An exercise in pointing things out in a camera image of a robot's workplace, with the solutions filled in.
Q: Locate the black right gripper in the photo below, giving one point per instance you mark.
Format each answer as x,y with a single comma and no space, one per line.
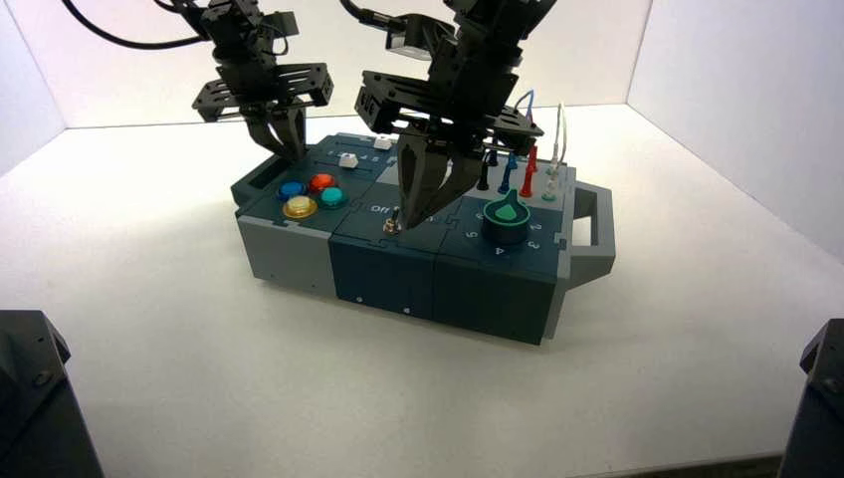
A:
435,105

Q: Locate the red push button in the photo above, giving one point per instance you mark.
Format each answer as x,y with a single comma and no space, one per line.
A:
322,183

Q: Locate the red banana plug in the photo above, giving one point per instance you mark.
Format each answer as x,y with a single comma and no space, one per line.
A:
527,175

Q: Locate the metal toggle switch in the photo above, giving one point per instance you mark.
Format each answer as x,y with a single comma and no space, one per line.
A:
393,222

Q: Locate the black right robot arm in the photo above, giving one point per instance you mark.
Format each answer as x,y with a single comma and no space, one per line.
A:
488,26

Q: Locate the grey and teal control box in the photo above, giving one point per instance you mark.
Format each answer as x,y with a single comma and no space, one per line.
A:
382,277

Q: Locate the white slider knob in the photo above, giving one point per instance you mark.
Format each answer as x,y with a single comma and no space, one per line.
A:
382,142
347,160

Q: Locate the green push button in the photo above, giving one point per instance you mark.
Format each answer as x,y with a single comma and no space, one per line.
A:
332,196

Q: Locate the green rotary selector knob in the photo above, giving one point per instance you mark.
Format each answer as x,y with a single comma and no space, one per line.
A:
506,221

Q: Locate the yellow push button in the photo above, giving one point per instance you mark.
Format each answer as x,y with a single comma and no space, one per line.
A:
300,207

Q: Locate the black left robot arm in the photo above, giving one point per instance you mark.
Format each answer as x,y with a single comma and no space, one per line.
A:
240,29

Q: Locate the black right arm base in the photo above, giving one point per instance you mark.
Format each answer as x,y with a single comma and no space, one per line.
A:
817,409

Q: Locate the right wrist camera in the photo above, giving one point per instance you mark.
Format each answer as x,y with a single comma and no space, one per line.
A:
412,46

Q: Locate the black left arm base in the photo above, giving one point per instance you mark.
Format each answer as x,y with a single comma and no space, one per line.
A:
33,402

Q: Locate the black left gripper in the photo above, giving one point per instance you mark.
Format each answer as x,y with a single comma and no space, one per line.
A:
277,86

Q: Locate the blue push button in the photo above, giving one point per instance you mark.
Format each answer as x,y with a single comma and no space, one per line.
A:
291,191

